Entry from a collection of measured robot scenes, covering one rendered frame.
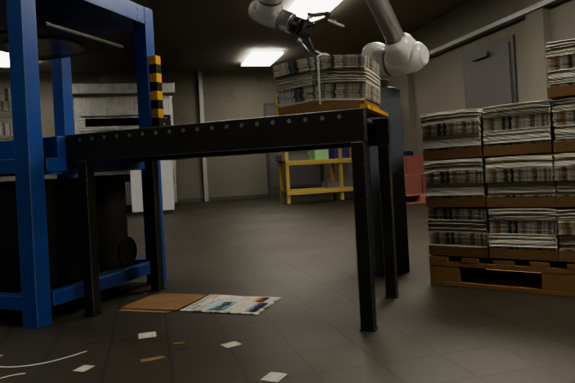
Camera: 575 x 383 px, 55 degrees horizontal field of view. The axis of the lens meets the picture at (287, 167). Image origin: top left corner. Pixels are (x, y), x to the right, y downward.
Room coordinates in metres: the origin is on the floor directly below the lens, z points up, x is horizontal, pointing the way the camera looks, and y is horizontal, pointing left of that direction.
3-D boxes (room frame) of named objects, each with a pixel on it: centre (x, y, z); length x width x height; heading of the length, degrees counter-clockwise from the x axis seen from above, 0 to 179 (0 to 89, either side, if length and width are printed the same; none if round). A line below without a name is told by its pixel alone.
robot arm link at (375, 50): (3.06, -0.52, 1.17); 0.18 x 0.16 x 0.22; 48
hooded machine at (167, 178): (8.94, 2.20, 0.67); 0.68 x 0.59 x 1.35; 102
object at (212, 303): (2.46, 0.28, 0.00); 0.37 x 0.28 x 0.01; 70
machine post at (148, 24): (3.10, 0.77, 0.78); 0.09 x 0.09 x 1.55; 70
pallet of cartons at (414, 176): (8.47, -1.86, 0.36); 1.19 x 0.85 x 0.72; 105
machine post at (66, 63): (3.31, 1.34, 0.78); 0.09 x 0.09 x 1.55; 70
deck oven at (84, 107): (9.97, 2.91, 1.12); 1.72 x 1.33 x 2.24; 106
